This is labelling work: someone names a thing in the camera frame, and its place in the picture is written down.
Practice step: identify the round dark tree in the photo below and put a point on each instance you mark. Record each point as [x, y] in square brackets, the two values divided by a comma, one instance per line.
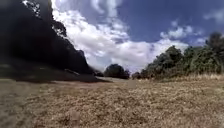
[115, 71]

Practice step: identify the dry mown grass field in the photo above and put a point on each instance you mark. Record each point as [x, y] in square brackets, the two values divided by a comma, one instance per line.
[126, 103]

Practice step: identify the row of green trees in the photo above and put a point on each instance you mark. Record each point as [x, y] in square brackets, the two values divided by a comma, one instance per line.
[186, 61]

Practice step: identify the dark wooded slope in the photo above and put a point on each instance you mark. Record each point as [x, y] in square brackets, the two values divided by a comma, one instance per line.
[30, 40]

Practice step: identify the strip of tall dry grass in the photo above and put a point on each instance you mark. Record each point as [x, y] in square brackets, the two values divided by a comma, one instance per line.
[200, 77]

